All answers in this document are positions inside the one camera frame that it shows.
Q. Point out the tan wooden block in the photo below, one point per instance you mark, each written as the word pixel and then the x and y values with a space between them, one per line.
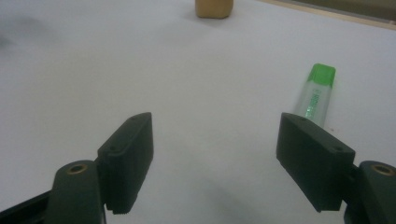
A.
pixel 214 8

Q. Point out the green highlighter pen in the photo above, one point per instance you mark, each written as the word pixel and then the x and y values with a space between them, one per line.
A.
pixel 316 95

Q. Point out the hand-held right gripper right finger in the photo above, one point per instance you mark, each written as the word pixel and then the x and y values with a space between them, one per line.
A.
pixel 314 161

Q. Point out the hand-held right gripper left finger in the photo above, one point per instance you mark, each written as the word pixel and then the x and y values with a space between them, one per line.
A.
pixel 124 161

